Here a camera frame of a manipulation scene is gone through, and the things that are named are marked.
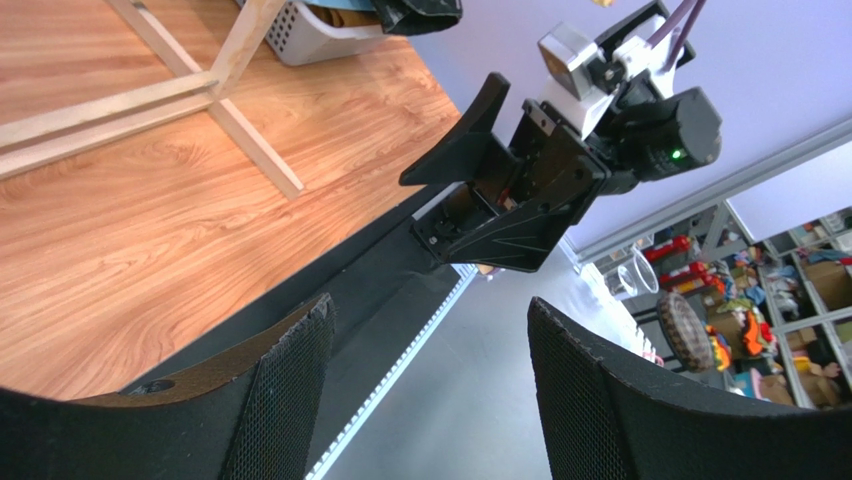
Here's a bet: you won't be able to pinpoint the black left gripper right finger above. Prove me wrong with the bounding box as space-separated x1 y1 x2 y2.
527 297 851 479

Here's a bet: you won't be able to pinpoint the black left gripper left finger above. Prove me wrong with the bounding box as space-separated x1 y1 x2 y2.
1 294 336 479

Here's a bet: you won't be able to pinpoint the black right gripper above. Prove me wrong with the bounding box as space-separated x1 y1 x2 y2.
399 72 610 273

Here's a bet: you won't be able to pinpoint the brown trousers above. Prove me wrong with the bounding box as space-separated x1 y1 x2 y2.
308 5 380 28

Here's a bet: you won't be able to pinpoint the black white patterned trousers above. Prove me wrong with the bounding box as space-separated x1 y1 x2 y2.
370 0 463 37

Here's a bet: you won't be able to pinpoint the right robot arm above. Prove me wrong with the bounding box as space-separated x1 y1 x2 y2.
399 1 722 272

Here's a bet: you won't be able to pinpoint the brown woven round object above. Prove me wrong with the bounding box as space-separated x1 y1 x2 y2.
657 292 716 373

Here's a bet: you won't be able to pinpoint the clear plastic cup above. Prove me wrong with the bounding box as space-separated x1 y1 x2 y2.
603 247 660 301

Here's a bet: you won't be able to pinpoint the storage shelf with clutter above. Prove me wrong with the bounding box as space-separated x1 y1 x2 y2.
596 201 851 410

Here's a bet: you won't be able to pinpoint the white plastic laundry basket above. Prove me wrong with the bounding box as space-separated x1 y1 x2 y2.
265 2 387 66

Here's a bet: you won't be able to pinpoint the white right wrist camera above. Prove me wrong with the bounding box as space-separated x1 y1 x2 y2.
537 23 653 139

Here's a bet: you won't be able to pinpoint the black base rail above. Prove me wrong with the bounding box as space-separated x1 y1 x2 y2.
124 187 461 471

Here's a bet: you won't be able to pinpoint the wooden clothes rack frame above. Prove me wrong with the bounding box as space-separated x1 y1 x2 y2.
1 0 303 199

